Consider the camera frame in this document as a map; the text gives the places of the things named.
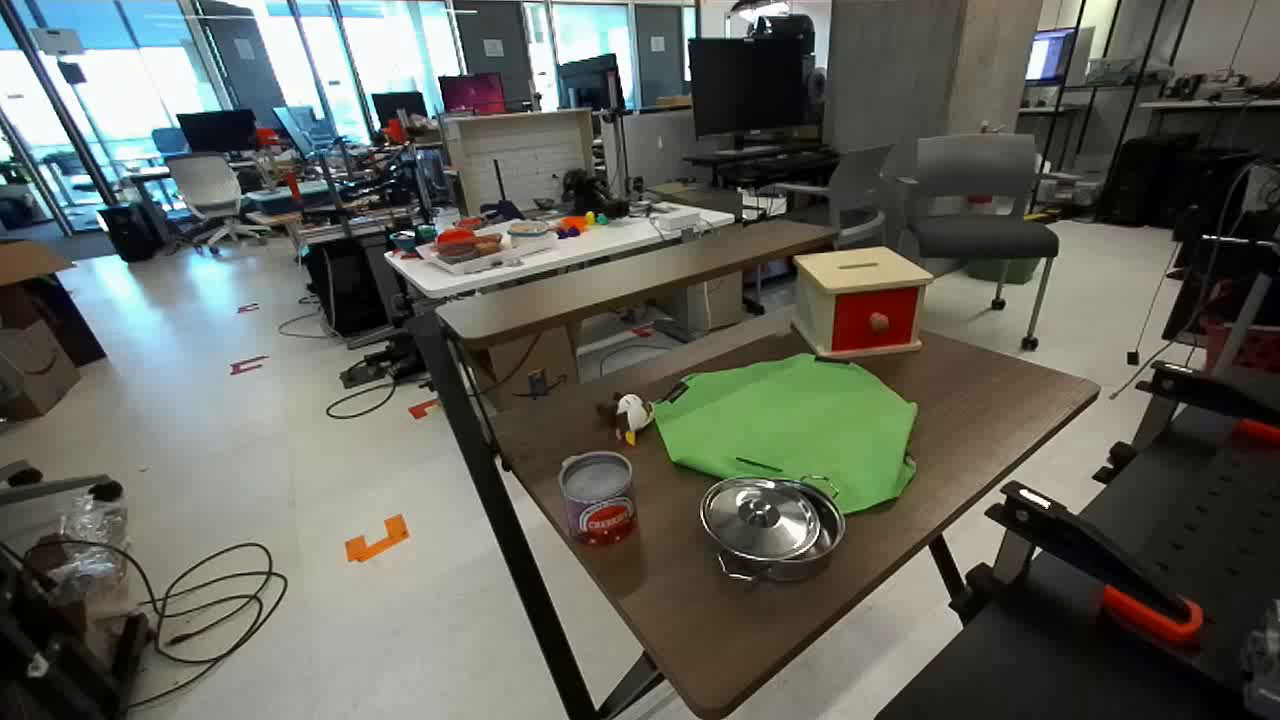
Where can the steel pot with lid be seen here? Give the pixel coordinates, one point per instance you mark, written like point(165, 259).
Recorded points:
point(769, 531)

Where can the grey office chair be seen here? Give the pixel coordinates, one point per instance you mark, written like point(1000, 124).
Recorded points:
point(967, 198)

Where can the long brown bench table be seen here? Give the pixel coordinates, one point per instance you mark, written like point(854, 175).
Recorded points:
point(620, 281)

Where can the wooden box with red drawer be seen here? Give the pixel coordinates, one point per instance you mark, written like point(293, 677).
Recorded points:
point(858, 302)

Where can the dark brown work table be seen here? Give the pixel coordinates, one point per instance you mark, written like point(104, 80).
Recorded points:
point(705, 633)

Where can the small white toy figure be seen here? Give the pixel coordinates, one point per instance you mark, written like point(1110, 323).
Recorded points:
point(628, 418)

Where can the white table with toys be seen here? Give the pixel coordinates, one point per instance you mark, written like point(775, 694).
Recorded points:
point(551, 252)

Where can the red labelled tin can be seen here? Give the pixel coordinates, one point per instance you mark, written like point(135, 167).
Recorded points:
point(598, 492)

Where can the orange handled clamp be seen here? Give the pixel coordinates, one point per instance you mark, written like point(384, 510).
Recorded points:
point(1130, 588)
point(1186, 402)

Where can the green cloth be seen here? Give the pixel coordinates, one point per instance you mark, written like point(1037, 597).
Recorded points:
point(793, 418)

